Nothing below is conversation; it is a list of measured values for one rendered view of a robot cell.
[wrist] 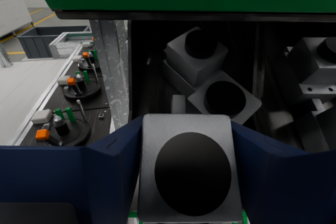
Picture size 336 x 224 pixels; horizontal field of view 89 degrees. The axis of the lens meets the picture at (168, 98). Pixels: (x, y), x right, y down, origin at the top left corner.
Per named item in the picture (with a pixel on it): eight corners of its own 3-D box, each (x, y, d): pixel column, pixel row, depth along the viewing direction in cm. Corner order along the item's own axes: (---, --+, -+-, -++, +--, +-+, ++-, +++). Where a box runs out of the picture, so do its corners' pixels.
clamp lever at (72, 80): (81, 94, 64) (73, 81, 57) (75, 95, 63) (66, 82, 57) (82, 86, 65) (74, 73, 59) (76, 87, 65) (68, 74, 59)
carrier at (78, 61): (116, 79, 83) (111, 54, 76) (62, 83, 79) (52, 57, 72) (118, 59, 102) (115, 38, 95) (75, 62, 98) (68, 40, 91)
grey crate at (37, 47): (88, 55, 192) (82, 34, 179) (26, 59, 182) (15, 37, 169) (94, 43, 226) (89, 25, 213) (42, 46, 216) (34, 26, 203)
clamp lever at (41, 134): (60, 147, 44) (44, 137, 38) (51, 148, 44) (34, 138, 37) (62, 134, 46) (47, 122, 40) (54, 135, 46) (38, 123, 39)
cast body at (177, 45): (221, 89, 21) (244, 47, 15) (197, 110, 20) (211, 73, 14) (177, 51, 24) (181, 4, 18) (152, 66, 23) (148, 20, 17)
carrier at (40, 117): (105, 171, 44) (93, 138, 36) (-2, 188, 40) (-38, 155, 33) (112, 111, 63) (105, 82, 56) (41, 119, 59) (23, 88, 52)
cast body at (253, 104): (200, 163, 17) (220, 146, 11) (171, 131, 19) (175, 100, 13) (251, 114, 20) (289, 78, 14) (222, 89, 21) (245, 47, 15)
